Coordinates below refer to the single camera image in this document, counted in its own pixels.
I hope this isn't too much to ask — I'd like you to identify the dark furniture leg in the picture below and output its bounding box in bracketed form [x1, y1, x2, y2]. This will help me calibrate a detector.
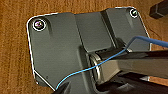
[149, 3, 168, 20]

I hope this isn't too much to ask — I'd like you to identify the blue cable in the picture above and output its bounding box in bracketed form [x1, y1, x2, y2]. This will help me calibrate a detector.
[54, 35, 168, 90]

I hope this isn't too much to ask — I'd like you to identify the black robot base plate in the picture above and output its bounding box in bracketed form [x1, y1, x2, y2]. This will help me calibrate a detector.
[26, 6, 150, 92]

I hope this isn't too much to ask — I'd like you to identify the black robot base strut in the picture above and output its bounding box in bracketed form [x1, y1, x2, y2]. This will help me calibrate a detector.
[109, 48, 168, 76]

